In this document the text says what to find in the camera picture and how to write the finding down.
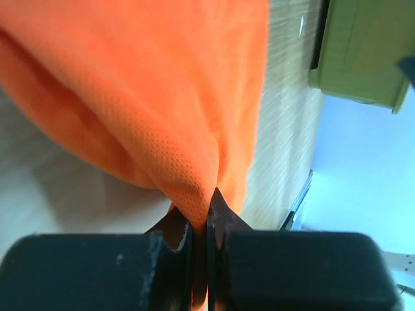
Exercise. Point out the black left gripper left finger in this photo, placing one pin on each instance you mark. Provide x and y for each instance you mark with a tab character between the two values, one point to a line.
149	271

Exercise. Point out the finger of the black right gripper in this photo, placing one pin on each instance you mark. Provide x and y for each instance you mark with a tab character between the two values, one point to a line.
407	67

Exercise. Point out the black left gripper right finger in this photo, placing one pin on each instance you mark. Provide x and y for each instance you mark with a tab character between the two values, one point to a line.
249	269

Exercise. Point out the orange t-shirt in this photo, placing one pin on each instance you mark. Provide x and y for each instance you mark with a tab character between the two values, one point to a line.
162	94

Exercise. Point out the green plastic bin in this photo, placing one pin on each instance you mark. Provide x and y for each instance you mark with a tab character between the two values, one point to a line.
357	50

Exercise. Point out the aluminium frame rail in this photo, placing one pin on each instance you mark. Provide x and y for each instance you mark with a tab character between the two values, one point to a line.
294	219

